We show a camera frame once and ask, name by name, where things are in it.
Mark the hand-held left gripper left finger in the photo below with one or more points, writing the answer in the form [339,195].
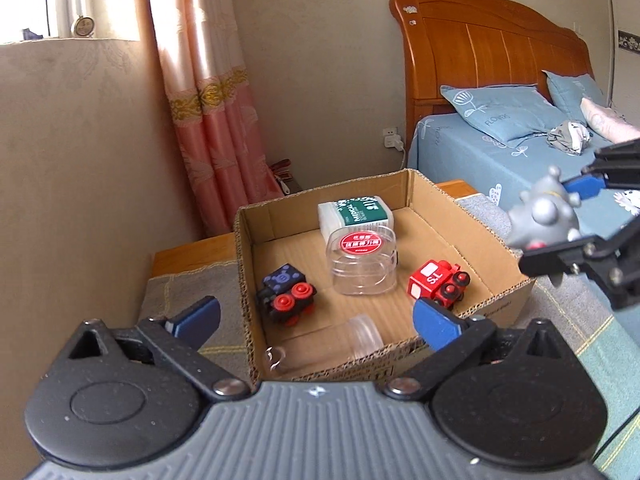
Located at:
[197,317]

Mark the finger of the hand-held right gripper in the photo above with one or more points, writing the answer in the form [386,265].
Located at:
[565,256]
[585,186]

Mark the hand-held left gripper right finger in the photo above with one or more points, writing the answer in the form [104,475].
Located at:
[437,327]

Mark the grey toy monster figure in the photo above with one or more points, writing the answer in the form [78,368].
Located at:
[545,215]

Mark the red toy train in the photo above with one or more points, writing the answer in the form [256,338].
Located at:
[430,280]

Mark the black toy train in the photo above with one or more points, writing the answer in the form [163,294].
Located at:
[285,292]

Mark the clear plastic jar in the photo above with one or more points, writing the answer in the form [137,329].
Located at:
[345,340]

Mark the brown cardboard box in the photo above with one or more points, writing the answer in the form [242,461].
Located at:
[435,232]

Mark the clear round red-label container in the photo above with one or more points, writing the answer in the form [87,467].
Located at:
[360,270]

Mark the white plastic container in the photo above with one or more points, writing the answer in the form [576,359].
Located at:
[357,212]

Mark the crumpled grey cloth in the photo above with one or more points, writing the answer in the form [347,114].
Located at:
[567,137]

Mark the pale pink pillow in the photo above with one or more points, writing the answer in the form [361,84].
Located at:
[607,120]

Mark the blue floral pillow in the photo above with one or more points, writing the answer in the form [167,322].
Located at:
[575,90]
[500,115]

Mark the blue floral bed sheet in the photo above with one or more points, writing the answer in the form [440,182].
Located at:
[465,160]

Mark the wooden bed blue sheet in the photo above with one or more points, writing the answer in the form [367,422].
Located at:
[490,50]

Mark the dark red floor item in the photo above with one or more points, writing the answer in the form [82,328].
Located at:
[285,176]

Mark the white charger plug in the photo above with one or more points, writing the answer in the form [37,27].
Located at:
[398,143]

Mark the pink patterned curtain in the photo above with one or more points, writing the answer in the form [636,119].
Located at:
[210,110]

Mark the small round clock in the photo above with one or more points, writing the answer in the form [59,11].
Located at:
[82,25]

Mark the small dark windowsill object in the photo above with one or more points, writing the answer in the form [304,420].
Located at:
[30,34]

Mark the white wall outlet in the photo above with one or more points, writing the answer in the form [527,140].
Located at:
[387,136]

